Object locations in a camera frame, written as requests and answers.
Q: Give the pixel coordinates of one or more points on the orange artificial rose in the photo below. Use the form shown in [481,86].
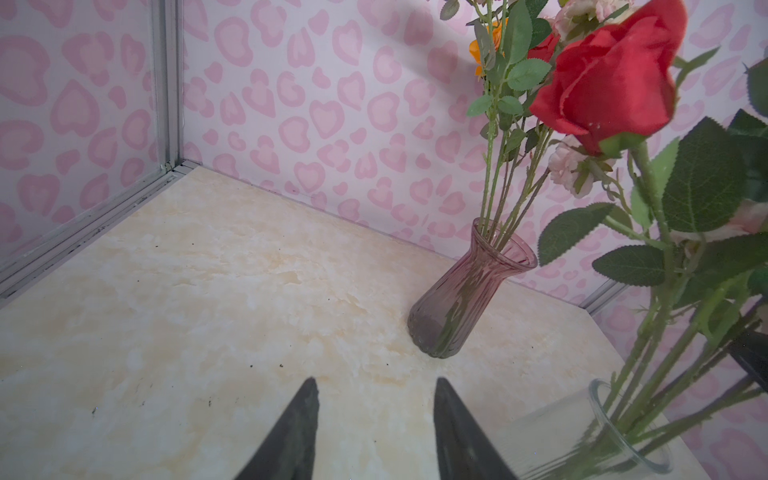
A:
[485,49]

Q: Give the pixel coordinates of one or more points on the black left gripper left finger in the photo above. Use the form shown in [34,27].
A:
[288,451]

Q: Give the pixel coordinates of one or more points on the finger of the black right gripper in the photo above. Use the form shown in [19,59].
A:
[750,351]

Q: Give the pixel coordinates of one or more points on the pink carnation spray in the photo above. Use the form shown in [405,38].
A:
[576,171]
[516,141]

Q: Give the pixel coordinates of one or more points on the aluminium frame left post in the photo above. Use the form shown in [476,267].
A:
[90,124]

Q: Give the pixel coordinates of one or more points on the clear frosted glass vase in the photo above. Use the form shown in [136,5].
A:
[576,438]

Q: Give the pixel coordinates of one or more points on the small red artificial rose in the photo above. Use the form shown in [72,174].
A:
[546,49]

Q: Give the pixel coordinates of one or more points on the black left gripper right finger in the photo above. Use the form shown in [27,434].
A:
[463,450]

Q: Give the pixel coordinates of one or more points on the pink ribbed glass vase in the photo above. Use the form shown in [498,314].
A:
[440,322]

